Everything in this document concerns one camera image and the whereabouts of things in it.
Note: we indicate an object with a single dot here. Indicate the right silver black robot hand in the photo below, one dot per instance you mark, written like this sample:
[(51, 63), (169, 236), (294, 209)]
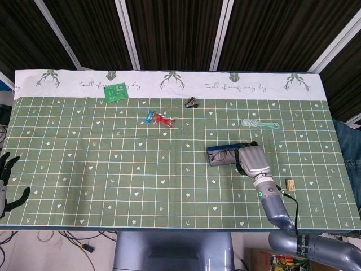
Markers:
[(252, 161)]

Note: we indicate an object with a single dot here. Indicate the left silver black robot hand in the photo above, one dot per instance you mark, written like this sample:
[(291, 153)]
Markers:
[(2, 197)]

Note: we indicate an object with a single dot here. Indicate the wire-frame eyeglasses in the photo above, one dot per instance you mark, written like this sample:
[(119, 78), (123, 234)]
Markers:
[(221, 155)]

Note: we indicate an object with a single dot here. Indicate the blue glasses case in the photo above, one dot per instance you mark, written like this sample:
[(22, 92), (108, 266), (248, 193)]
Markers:
[(222, 148)]

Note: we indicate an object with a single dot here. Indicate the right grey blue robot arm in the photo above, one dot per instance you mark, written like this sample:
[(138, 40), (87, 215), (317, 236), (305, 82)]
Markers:
[(275, 206)]

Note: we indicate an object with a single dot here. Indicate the cardboard box of parts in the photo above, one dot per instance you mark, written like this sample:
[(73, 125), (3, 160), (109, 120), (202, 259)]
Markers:
[(260, 259)]

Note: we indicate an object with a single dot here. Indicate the mint green brush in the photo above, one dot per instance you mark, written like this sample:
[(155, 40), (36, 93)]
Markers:
[(249, 123)]

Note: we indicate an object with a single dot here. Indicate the small yellow eraser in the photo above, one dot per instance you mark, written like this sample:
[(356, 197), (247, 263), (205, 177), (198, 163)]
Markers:
[(290, 185)]

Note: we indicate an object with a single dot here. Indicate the black staple remover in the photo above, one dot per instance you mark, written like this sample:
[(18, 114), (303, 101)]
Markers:
[(191, 103)]

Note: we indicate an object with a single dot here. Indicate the red candy wrapper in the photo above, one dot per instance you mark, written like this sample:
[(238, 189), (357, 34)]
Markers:
[(163, 120)]

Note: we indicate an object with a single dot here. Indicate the blue denim jeans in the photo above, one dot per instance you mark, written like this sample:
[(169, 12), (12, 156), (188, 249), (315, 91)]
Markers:
[(351, 152)]

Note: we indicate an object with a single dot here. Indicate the blue candy wrapper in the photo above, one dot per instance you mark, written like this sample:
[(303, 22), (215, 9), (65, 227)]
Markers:
[(150, 116)]

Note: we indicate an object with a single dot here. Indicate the green grid tablecloth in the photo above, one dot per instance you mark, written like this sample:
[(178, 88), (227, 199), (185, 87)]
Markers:
[(141, 183)]

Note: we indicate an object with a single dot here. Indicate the grey blue robot torso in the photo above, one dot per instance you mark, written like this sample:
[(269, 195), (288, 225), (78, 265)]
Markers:
[(172, 251)]

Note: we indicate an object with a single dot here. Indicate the white aluminium partition post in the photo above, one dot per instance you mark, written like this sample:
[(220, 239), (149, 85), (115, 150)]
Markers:
[(128, 36), (222, 36), (59, 36), (335, 45)]

